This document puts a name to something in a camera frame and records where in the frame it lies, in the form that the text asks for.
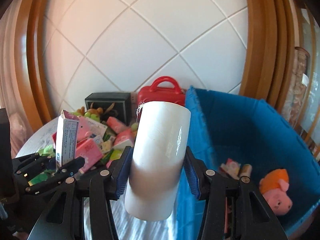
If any white blue medicine box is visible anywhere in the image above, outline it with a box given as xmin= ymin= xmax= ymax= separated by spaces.
xmin=55 ymin=110 xmax=79 ymax=170

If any pink pig plush orange shirt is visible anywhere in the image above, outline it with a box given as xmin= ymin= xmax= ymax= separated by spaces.
xmin=259 ymin=168 xmax=293 ymax=216

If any white paper roll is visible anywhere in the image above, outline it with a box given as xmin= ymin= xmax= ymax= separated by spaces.
xmin=125 ymin=101 xmax=191 ymax=221

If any white pill bottle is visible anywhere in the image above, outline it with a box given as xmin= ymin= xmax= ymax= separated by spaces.
xmin=239 ymin=164 xmax=252 ymax=178

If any pink tissue pack with barcode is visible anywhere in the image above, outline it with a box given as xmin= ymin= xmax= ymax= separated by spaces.
xmin=220 ymin=158 xmax=241 ymax=180

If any green yellow dinosaur plush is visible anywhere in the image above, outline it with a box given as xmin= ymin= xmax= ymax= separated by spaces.
xmin=37 ymin=145 xmax=55 ymax=157

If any pink green wet wipes pack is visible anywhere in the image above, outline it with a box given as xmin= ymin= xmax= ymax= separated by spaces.
xmin=100 ymin=149 xmax=123 ymax=168

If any black gift box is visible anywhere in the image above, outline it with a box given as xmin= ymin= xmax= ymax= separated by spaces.
xmin=85 ymin=92 xmax=132 ymax=125

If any blue plastic storage crate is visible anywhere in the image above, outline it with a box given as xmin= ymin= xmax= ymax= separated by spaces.
xmin=176 ymin=87 xmax=319 ymax=239

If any red plastic toy suitcase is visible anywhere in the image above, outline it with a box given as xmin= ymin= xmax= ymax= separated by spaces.
xmin=137 ymin=76 xmax=185 ymax=106

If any rolled floral carpet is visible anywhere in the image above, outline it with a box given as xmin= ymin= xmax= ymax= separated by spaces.
xmin=281 ymin=47 xmax=310 ymax=126

